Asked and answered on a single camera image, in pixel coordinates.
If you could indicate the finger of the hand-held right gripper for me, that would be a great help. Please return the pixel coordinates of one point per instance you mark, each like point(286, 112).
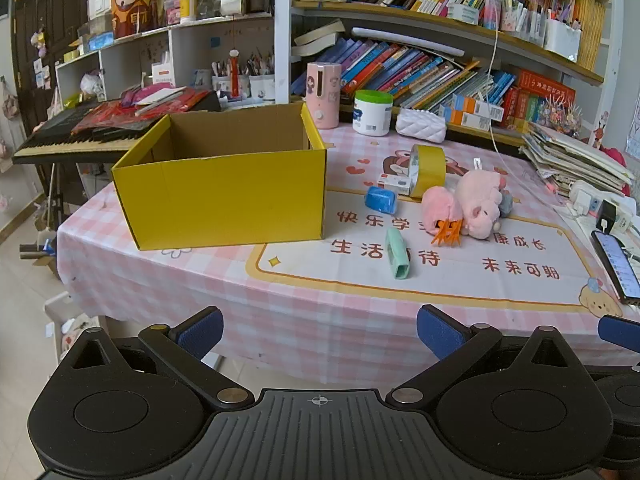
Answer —
point(620, 329)

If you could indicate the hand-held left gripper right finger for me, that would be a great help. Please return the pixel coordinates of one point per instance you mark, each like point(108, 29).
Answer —
point(440, 332)

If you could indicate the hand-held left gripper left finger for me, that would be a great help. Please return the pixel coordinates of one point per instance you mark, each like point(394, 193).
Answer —
point(202, 332)

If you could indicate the round pink plush toy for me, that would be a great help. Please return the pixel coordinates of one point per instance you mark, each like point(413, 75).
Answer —
point(440, 205)

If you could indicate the yellow cardboard box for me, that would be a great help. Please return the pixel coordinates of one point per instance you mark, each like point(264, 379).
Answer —
point(225, 200)

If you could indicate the pink pig plush toy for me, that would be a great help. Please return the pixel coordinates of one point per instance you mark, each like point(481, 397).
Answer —
point(480, 200)

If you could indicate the small blue plastic case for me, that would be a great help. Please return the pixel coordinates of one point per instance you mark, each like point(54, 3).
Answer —
point(381, 199)

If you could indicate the gold tape roll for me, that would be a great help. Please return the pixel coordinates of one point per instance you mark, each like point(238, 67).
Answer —
point(431, 170)

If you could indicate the smartphone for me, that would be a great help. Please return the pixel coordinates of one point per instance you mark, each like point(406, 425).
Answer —
point(617, 265)

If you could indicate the mint green stapler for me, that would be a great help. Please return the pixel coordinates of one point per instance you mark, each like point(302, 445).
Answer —
point(397, 255)

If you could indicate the orange hair claw clip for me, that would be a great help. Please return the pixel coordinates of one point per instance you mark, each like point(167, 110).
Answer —
point(447, 234)

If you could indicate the pink checked tablecloth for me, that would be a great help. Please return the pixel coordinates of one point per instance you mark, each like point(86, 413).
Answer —
point(300, 300)

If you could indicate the black charger plug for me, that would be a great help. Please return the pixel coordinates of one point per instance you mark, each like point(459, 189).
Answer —
point(606, 215)

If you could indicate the white floor basket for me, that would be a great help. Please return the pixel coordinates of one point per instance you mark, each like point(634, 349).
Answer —
point(65, 320)

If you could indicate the white power strip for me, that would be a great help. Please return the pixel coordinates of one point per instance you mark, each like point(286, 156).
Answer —
point(582, 195)

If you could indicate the grey fuzzy pompom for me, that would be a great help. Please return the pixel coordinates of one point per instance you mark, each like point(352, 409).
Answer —
point(504, 205)

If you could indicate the small white red box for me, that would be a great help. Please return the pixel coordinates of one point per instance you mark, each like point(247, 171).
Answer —
point(392, 182)

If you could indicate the stack of paper booklets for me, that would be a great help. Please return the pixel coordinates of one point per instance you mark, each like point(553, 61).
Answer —
point(575, 160)

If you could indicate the keyboard stand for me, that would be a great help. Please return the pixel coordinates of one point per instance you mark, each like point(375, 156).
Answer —
point(55, 195)

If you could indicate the white quilted pouch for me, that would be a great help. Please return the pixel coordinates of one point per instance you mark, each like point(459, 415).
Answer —
point(421, 126)

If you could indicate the orange white box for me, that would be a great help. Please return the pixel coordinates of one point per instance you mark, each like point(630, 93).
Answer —
point(480, 106)
point(465, 119)

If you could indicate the white jar green lid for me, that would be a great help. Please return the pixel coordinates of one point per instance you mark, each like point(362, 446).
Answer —
point(372, 115)

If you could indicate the pile of red packets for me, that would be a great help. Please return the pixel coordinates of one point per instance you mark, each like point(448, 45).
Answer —
point(125, 110)

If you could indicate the black electronic keyboard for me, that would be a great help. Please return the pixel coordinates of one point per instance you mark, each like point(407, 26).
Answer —
point(60, 142)

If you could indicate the red boxed book set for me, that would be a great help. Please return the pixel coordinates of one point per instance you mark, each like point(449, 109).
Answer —
point(540, 95)

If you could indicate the white pen cups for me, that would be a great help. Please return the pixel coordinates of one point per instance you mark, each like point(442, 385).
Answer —
point(260, 85)

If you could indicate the red white stick toy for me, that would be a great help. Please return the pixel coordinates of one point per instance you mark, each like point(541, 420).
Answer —
point(234, 72)

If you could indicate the pink cylindrical container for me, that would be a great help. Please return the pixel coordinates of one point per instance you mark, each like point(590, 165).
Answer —
point(322, 95)

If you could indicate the row of slanted books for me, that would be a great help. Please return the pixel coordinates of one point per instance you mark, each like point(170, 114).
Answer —
point(400, 67)

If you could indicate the white cubby shelf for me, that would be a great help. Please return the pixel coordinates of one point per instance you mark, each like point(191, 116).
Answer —
point(125, 52)

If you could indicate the white rolled paper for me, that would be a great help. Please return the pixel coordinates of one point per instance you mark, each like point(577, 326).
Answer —
point(410, 42)

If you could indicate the white pen organizer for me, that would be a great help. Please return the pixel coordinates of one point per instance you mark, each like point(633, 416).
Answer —
point(562, 40)

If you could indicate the wooden bookshelf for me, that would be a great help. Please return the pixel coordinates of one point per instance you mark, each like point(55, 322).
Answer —
point(525, 42)

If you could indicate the stack of flat books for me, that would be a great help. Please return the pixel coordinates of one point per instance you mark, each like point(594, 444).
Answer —
point(320, 37)

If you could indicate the white bottle yellow label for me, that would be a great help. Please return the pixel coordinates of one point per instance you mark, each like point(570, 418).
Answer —
point(188, 5)

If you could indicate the fortune god paper figure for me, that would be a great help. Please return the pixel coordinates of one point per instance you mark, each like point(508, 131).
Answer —
point(132, 7)

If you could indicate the dark wooden door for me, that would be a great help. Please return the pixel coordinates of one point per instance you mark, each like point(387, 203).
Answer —
point(45, 10)

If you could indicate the green wall board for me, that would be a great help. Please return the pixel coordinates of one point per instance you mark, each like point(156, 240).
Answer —
point(4, 6)

